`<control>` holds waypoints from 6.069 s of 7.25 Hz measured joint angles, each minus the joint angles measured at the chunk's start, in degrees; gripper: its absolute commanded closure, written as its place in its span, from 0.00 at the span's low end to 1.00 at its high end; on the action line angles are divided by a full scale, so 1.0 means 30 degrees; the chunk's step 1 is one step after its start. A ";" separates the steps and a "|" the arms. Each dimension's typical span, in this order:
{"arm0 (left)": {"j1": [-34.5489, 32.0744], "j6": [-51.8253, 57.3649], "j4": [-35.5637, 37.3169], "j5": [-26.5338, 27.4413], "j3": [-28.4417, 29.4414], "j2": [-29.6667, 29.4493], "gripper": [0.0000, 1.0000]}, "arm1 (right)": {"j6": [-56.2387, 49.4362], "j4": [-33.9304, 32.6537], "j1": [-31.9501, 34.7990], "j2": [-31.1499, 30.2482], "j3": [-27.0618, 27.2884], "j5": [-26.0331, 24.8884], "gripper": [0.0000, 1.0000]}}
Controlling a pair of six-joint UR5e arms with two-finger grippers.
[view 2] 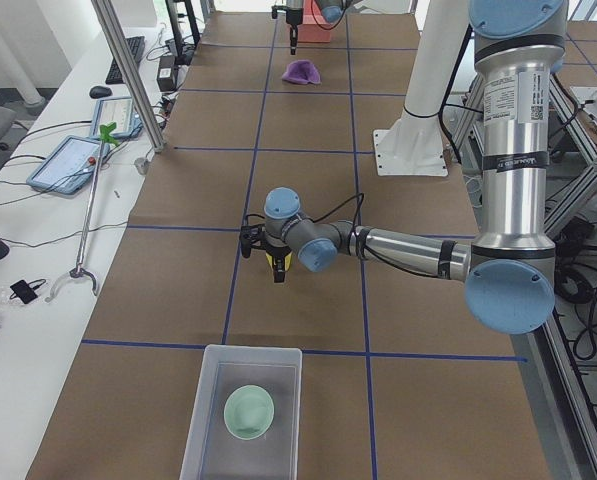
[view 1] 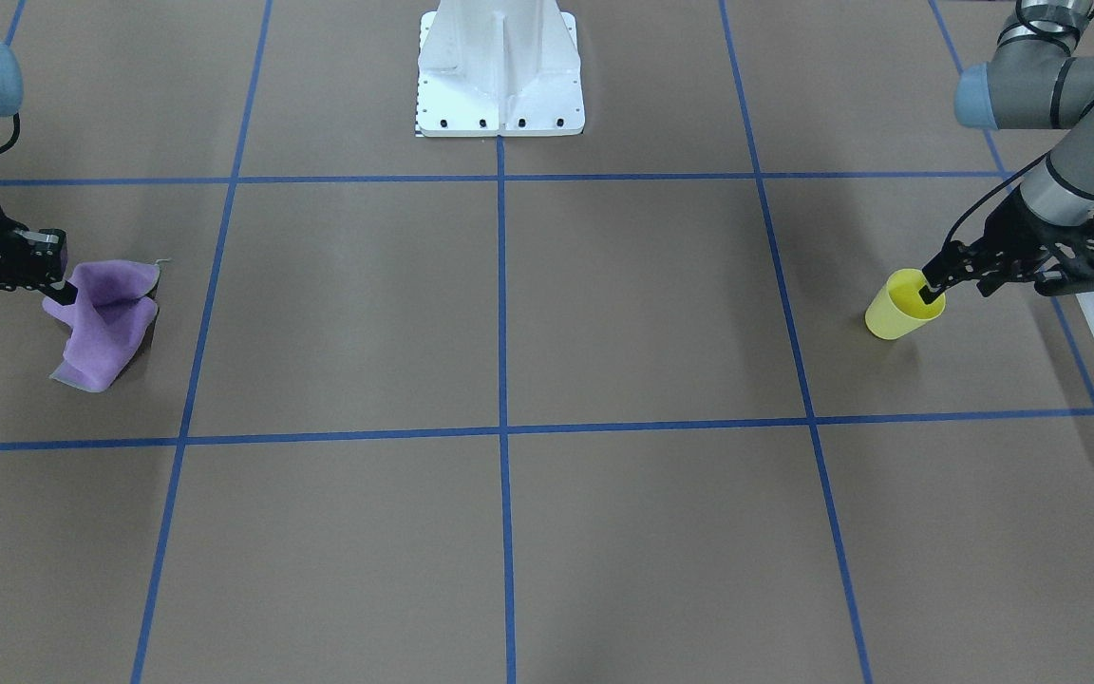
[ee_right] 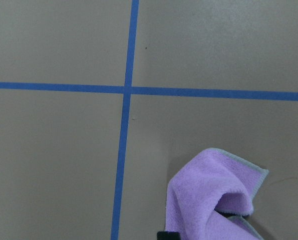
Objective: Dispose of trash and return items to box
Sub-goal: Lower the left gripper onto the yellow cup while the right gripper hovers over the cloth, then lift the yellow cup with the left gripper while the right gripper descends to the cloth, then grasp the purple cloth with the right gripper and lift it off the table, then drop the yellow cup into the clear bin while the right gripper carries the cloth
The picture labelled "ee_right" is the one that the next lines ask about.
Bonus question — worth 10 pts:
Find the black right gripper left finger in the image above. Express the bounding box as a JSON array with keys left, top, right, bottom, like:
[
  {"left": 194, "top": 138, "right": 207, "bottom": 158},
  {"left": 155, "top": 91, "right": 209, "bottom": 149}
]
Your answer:
[{"left": 157, "top": 231, "right": 180, "bottom": 240}]

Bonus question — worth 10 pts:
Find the purple microfiber cloth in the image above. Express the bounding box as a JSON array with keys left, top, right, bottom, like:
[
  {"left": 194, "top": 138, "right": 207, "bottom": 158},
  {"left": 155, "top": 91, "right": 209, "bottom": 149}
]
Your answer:
[{"left": 165, "top": 148, "right": 269, "bottom": 240}]

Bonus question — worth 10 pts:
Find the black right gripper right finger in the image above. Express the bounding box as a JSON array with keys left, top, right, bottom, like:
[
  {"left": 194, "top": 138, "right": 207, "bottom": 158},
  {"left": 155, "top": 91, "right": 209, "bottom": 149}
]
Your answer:
[{"left": 220, "top": 212, "right": 248, "bottom": 218}]

